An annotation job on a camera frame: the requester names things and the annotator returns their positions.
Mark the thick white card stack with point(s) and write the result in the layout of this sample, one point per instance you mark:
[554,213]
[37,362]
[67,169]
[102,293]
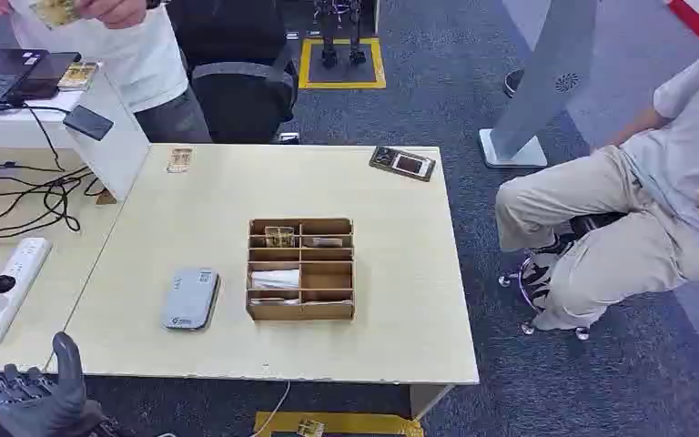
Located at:
[276,279]

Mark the stack of gold cards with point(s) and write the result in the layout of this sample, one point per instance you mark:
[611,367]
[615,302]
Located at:
[77,76]

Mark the white desk riser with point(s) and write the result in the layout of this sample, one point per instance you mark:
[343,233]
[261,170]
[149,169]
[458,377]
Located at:
[114,151]

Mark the black shoe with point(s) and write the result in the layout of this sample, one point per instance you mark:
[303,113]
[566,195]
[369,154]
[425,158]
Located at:
[511,83]

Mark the grey flat card reader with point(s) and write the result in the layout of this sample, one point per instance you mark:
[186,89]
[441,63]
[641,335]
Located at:
[190,298]

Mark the white power strip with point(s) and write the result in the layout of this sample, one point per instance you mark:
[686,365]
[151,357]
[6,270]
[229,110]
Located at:
[15,277]

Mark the black phone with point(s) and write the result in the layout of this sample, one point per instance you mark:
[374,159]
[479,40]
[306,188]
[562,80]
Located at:
[88,123]

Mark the gold card in box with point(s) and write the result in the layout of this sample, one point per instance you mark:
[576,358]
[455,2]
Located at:
[279,237]

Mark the person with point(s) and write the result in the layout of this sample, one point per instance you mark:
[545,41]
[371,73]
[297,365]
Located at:
[627,253]
[144,66]

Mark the wooden compartment card box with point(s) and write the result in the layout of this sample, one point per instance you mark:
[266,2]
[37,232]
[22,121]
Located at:
[325,310]

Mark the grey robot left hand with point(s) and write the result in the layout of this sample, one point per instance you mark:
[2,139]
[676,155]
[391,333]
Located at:
[42,410]

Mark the black robot legs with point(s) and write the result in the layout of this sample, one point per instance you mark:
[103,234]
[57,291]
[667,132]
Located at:
[328,54]

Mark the dark framed card holder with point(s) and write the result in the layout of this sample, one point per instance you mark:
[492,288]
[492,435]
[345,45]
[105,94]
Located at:
[404,164]

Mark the grey standing panel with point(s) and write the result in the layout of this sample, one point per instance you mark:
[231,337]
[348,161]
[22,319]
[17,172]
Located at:
[542,78]

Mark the thin white card stack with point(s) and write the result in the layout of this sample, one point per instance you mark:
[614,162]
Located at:
[276,301]

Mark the small wooden wedge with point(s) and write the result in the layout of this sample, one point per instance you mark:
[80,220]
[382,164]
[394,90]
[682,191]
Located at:
[106,198]

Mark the black office chair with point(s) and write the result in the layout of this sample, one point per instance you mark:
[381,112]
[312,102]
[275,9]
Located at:
[235,90]

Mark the yellow floor tape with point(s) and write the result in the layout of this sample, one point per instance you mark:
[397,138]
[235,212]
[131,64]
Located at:
[373,424]

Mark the gold printed card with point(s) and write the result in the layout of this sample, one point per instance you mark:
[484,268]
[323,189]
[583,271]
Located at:
[179,160]

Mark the yellow bordered floor mat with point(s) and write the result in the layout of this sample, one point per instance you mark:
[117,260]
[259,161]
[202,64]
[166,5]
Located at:
[342,83]

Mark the black tablet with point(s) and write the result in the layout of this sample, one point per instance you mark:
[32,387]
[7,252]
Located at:
[48,72]

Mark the chrome wheeled stool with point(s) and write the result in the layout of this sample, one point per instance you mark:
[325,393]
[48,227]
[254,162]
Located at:
[590,223]

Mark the gold card on floor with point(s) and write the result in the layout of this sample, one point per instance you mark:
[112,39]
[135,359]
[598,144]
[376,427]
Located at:
[311,429]

